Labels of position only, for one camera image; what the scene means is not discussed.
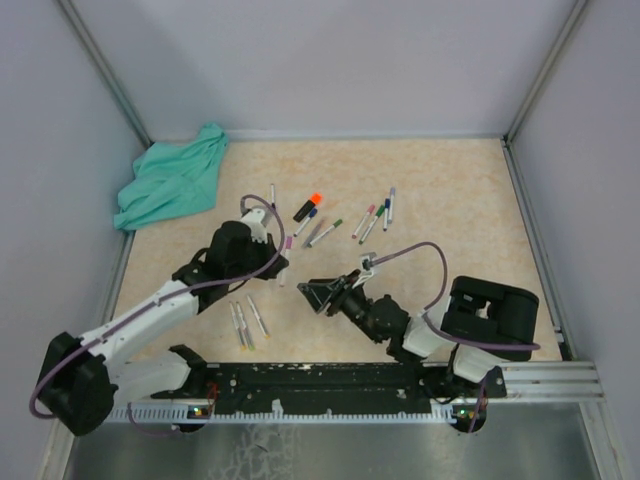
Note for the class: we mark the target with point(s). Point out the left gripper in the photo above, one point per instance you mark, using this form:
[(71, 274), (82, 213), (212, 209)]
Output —
[(269, 250)]

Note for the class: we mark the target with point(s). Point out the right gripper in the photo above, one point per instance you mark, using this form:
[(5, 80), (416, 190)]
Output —
[(319, 290)]

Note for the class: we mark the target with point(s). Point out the pink cap pen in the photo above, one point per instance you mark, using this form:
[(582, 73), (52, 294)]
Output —
[(286, 256), (363, 221)]

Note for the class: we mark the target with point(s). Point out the light green cap pen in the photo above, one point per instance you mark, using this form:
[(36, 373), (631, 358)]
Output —
[(244, 327)]

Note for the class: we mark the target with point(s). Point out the yellow cap marker pen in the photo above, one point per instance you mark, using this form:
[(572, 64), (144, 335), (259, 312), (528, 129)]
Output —
[(256, 313)]

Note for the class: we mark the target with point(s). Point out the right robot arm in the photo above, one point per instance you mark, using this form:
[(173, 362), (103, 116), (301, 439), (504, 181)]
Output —
[(483, 323)]

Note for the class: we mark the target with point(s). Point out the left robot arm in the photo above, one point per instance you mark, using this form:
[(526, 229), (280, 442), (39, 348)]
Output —
[(83, 378)]

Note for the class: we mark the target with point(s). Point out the purple cap pen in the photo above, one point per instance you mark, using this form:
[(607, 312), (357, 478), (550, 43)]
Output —
[(314, 233)]

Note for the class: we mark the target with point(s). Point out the dark green cap pen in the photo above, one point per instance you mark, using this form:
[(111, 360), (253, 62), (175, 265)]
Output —
[(316, 239)]

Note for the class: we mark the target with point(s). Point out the blue cap pen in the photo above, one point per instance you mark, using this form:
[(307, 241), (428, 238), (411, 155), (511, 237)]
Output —
[(386, 214), (305, 222)]

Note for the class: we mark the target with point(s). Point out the green cap pen right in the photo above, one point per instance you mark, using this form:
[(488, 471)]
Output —
[(371, 224)]

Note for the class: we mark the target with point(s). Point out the blue cap pen right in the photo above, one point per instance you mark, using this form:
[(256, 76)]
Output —
[(386, 214)]

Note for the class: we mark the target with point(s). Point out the lilac cap pen right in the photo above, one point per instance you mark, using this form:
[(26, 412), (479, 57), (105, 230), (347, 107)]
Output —
[(391, 203)]

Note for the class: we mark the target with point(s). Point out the small black marker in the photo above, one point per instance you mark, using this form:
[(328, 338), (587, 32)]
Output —
[(273, 196)]

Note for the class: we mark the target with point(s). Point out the black orange highlighter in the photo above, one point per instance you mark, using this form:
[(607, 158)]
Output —
[(307, 207)]

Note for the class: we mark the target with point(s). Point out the teal cloth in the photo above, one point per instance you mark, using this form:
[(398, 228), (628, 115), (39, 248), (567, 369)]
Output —
[(173, 180)]

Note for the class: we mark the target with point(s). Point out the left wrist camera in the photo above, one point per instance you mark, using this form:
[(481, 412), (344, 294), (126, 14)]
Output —
[(256, 219)]

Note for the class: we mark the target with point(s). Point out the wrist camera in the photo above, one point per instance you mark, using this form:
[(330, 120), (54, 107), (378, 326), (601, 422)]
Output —
[(256, 219), (367, 269)]

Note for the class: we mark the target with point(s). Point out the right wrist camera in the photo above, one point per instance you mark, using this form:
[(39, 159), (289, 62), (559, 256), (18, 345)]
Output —
[(367, 269)]

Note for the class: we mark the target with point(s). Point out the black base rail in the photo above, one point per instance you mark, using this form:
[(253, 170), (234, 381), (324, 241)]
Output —
[(317, 388)]

